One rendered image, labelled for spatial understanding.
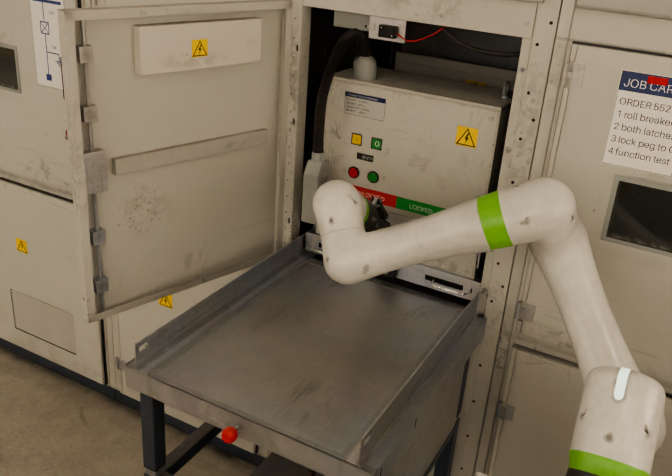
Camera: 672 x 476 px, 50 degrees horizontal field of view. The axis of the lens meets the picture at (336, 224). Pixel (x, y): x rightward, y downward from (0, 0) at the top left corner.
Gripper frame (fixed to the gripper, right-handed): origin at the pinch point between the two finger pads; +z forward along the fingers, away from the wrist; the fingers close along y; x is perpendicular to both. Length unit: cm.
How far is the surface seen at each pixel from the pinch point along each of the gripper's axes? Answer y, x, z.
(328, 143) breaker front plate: -18.9, -22.9, -2.4
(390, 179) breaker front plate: -13.7, -3.2, 0.5
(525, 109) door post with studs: -34.5, 30.4, -16.7
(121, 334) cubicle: 60, -99, 36
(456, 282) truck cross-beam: 7.6, 19.6, 11.4
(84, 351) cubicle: 72, -119, 44
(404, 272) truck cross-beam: 9.0, 4.5, 12.3
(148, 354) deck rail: 45, -29, -45
